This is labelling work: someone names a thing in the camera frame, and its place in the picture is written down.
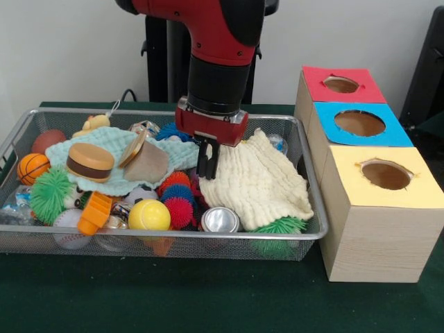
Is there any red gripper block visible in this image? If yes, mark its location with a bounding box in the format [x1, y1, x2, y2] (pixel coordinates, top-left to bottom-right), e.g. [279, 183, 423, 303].
[174, 97, 250, 180]

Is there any cream waffle cloth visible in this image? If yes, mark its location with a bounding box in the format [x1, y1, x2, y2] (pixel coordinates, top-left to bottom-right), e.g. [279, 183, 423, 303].
[197, 127, 315, 232]

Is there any wooden box with three holes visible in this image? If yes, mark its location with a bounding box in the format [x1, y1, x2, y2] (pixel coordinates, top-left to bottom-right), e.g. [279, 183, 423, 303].
[293, 65, 444, 284]

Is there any plain wooden block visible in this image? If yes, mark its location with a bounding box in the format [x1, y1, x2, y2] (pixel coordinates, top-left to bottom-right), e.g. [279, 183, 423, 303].
[123, 140, 171, 184]

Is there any yellow ball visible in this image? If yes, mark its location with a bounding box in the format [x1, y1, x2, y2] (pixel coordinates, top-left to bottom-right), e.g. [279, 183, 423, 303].
[128, 199, 172, 232]

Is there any large green spiky ball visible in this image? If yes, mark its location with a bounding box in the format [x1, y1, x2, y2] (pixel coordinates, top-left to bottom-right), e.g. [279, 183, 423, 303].
[255, 216, 309, 259]

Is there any light teal waffle cloth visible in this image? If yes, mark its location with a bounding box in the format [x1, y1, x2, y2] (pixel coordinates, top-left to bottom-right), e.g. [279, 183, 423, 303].
[44, 125, 202, 194]

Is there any toy hamburger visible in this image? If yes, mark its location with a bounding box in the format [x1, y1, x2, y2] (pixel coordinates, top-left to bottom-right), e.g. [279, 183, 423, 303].
[65, 142, 116, 184]

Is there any yellow rubber duck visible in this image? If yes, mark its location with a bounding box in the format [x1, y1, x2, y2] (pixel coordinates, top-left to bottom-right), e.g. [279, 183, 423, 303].
[71, 113, 111, 139]

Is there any orange plastic toy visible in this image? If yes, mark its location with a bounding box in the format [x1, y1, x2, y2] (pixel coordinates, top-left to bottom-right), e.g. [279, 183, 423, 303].
[77, 192, 114, 237]

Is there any dark green tablecloth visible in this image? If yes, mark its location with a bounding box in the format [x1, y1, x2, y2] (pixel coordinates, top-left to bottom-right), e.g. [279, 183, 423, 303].
[0, 101, 444, 333]

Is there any small brown football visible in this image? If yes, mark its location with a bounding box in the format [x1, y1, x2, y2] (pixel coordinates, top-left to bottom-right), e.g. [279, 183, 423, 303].
[31, 129, 67, 155]

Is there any small orange basketball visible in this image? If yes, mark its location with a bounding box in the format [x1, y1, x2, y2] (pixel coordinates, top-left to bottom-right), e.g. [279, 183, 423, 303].
[16, 153, 52, 186]

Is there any black chair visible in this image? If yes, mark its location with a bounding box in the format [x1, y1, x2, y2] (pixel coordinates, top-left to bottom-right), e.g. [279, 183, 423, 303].
[398, 6, 444, 139]

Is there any shallow wire mesh bin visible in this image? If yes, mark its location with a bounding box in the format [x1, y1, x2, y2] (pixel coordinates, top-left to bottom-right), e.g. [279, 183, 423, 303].
[0, 107, 330, 262]

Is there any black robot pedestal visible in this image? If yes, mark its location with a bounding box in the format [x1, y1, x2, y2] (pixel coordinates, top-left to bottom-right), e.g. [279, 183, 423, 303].
[140, 0, 280, 104]

